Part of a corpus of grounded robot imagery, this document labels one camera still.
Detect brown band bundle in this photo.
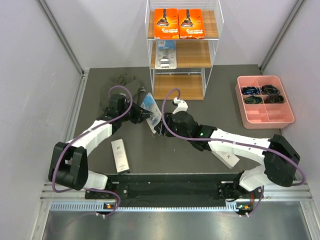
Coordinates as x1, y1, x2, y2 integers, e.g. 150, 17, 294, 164
264, 94, 284, 104

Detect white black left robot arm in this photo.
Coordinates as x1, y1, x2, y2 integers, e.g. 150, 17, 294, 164
48, 94, 152, 199

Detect blue razor blister pack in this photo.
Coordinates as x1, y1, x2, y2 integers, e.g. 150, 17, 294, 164
155, 40, 177, 70
140, 93, 162, 134

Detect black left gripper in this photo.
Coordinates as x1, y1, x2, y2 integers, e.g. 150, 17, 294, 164
119, 100, 152, 125

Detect green yellow band bundle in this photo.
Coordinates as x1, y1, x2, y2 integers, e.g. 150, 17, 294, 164
243, 95, 263, 105

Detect white box with small print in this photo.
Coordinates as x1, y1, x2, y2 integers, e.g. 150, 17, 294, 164
212, 151, 240, 169

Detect blue band bundle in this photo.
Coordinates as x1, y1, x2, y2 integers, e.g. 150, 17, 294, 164
241, 86, 261, 96

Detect pink divided bin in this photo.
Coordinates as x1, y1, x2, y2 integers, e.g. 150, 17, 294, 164
235, 75, 295, 129

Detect grey slotted cable duct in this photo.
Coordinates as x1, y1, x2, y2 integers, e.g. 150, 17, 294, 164
50, 201, 250, 213

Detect olive green cloth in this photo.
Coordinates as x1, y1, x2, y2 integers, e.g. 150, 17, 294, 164
99, 73, 146, 113

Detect slim white H' box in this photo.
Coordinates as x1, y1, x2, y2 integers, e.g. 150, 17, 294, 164
111, 139, 130, 175

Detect dark band bundle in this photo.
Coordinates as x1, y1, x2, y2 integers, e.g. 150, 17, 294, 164
261, 84, 280, 95

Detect white wire shelf rack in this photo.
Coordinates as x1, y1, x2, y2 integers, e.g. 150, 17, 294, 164
145, 0, 224, 100

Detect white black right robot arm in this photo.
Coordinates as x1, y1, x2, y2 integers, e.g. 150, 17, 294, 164
156, 98, 300, 198

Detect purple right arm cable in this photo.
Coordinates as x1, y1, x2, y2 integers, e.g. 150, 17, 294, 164
161, 88, 307, 217

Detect orange Gillette Fusion5 box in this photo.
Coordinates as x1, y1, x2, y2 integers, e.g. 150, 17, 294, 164
178, 8, 205, 39

